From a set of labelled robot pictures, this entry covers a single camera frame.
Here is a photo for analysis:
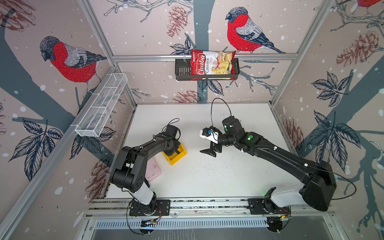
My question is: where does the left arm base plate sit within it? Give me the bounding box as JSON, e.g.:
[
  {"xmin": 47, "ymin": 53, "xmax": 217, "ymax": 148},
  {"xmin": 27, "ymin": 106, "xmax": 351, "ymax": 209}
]
[{"xmin": 128, "ymin": 200, "xmax": 171, "ymax": 217}]

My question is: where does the white wire mesh shelf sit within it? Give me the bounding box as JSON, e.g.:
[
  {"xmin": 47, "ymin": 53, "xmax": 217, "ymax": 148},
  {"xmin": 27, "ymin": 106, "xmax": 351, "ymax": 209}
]
[{"xmin": 75, "ymin": 73, "xmax": 128, "ymax": 138}]

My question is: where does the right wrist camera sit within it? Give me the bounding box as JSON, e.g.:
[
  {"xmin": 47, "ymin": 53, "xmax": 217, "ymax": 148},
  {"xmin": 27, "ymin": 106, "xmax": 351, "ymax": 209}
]
[{"xmin": 200, "ymin": 128, "xmax": 219, "ymax": 144}]

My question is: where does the yellow plastic bin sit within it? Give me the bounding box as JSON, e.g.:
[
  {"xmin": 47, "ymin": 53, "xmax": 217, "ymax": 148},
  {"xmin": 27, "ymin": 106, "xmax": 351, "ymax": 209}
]
[{"xmin": 163, "ymin": 144, "xmax": 187, "ymax": 166}]

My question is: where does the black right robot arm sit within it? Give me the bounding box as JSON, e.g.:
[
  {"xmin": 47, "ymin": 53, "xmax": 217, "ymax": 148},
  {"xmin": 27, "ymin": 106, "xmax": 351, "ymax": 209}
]
[{"xmin": 200, "ymin": 116, "xmax": 337, "ymax": 212}]

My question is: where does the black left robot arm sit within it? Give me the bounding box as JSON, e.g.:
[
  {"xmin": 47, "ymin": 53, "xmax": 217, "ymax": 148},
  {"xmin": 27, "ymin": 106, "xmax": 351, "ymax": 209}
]
[{"xmin": 110, "ymin": 125, "xmax": 181, "ymax": 215}]

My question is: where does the red cassava chips bag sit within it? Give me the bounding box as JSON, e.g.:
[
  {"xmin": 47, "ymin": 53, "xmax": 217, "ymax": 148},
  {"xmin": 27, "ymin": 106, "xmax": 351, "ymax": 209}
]
[{"xmin": 191, "ymin": 50, "xmax": 236, "ymax": 74}]

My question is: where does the black wire wall basket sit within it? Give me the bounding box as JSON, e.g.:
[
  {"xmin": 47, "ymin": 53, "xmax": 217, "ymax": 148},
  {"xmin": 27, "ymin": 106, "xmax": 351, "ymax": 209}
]
[{"xmin": 175, "ymin": 58, "xmax": 240, "ymax": 81}]

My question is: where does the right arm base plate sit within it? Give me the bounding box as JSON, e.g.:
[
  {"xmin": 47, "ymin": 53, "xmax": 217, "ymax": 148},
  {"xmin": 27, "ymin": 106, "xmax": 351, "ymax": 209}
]
[{"xmin": 247, "ymin": 198, "xmax": 291, "ymax": 215}]

